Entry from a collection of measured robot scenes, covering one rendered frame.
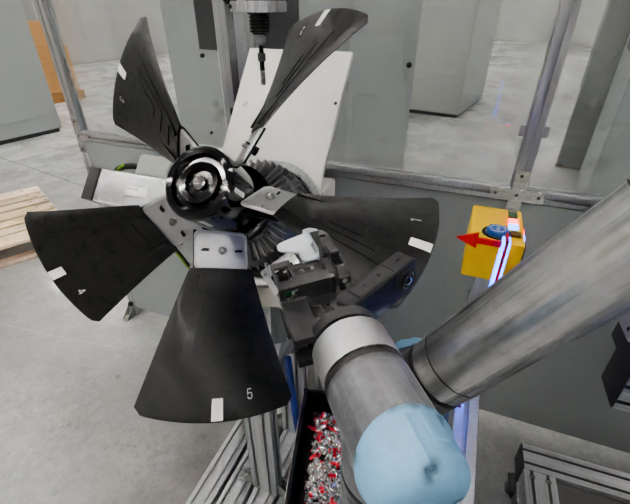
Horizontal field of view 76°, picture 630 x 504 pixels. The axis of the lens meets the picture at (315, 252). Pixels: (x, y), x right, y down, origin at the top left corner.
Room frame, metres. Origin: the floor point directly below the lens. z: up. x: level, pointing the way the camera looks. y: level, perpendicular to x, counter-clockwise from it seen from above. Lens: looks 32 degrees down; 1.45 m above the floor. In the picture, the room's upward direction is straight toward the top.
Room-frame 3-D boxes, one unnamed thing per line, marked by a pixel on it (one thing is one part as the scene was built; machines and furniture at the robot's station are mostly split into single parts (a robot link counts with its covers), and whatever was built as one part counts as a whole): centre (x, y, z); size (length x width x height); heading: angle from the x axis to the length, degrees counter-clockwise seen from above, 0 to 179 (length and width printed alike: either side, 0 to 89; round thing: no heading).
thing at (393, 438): (0.19, -0.06, 1.17); 0.11 x 0.08 x 0.09; 16
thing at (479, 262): (0.73, -0.37, 1.02); 0.16 x 0.10 x 0.11; 159
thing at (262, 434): (0.73, 0.16, 0.46); 0.09 x 0.05 x 0.91; 69
